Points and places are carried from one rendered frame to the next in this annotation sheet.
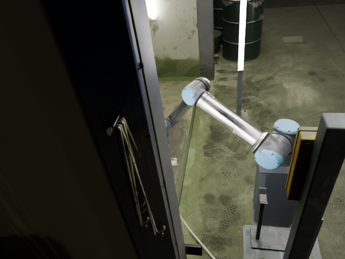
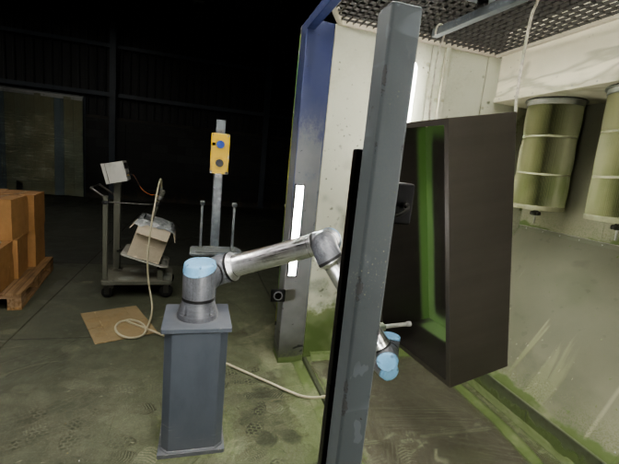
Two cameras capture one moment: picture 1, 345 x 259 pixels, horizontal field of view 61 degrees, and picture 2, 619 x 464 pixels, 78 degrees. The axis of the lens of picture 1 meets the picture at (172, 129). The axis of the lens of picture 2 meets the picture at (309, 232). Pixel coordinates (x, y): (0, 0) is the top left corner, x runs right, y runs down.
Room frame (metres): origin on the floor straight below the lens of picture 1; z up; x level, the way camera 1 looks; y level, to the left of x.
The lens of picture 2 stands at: (3.08, -1.17, 1.40)
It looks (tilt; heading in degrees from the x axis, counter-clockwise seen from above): 10 degrees down; 149
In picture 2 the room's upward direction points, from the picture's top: 6 degrees clockwise
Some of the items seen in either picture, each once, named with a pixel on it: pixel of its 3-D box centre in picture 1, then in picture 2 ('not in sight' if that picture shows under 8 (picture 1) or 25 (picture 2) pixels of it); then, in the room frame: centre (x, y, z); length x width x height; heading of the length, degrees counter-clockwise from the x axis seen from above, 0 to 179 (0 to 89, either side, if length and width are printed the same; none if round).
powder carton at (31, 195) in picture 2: not in sight; (22, 210); (-1.66, -1.68, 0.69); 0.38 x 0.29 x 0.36; 171
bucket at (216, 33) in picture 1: (212, 42); not in sight; (4.36, -0.81, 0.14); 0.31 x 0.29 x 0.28; 165
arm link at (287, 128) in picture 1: (285, 135); (200, 277); (1.31, -0.69, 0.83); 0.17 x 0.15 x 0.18; 136
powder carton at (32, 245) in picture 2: not in sight; (23, 244); (-1.68, -1.69, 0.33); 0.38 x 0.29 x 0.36; 173
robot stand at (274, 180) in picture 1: (275, 186); (194, 376); (1.32, -0.69, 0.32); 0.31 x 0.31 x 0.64; 75
